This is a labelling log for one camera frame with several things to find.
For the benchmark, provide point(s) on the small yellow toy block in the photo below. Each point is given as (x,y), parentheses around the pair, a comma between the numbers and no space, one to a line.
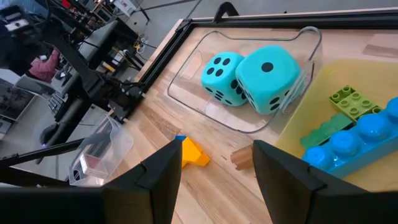
(196,154)

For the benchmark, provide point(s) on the brown toy block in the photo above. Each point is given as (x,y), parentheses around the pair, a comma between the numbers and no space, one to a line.
(242,157)

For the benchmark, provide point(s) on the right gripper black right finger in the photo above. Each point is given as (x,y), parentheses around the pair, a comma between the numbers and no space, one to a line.
(311,202)

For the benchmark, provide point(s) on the dark green toy block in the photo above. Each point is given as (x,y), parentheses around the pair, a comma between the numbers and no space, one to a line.
(326,130)

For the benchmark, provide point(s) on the large teal foam dice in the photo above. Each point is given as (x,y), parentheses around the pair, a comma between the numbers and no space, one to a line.
(267,87)

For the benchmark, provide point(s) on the big light blue toy block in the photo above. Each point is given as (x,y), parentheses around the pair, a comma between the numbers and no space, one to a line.
(357,140)

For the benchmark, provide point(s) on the clear plastic container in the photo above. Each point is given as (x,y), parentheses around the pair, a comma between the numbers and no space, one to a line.
(118,146)
(192,99)

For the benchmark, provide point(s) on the small teal foam dice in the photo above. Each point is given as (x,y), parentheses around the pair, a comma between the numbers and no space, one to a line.
(220,84)

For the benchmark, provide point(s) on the yellow translucent plastic bin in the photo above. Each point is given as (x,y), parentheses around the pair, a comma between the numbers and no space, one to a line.
(326,84)

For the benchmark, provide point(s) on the light green toy block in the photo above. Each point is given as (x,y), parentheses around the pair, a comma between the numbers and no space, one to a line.
(354,102)

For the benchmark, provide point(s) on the black computer mouse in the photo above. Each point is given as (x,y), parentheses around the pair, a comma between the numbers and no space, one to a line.
(48,133)

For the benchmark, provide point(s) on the flat dark blue toy block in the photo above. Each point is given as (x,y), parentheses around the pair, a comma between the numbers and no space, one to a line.
(180,137)

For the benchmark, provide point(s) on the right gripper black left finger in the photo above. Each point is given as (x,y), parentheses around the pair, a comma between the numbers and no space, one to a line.
(93,205)

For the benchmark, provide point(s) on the person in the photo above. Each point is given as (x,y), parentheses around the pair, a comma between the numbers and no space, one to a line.
(46,67)

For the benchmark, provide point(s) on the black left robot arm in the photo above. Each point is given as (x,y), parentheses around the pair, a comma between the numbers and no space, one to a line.
(127,99)

